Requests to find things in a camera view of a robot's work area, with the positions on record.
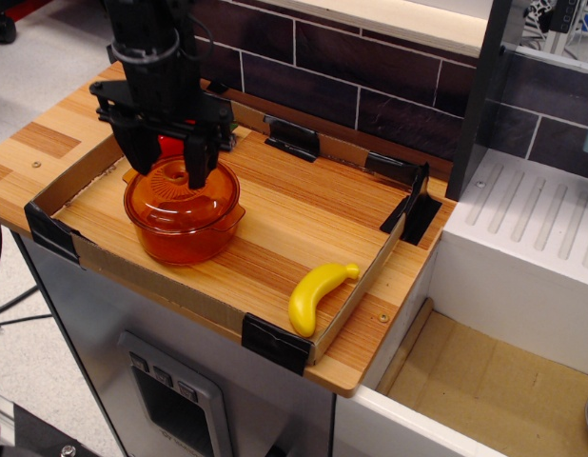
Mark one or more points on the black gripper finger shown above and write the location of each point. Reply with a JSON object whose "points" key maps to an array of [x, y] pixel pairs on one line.
{"points": [[201, 157], [140, 146]]}

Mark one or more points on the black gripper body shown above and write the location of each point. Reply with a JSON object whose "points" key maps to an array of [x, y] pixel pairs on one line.
{"points": [[167, 99]]}

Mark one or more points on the orange transparent pot lid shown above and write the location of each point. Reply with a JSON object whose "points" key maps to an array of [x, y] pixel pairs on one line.
{"points": [[162, 202]]}

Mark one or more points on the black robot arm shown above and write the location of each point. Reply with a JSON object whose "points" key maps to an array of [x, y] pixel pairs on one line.
{"points": [[154, 32]]}

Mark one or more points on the orange transparent pot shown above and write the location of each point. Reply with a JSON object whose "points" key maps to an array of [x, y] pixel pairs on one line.
{"points": [[182, 249]]}

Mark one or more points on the red toy chili pepper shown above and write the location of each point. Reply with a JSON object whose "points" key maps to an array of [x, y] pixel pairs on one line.
{"points": [[171, 146]]}

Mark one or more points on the yellow toy banana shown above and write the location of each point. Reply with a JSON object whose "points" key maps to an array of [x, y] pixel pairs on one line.
{"points": [[309, 292]]}

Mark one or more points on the black caster wheel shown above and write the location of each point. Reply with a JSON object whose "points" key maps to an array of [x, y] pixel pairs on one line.
{"points": [[7, 29]]}

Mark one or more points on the cardboard fence with black tape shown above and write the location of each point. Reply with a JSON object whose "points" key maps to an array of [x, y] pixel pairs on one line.
{"points": [[310, 198]]}

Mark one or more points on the silver toy dishwasher front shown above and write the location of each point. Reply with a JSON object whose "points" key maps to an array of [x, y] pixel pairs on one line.
{"points": [[168, 386]]}

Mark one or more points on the white toy sink unit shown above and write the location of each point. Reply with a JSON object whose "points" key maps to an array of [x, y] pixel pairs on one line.
{"points": [[489, 355]]}

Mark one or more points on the dark grey shelf frame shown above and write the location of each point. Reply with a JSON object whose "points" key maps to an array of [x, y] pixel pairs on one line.
{"points": [[414, 95]]}

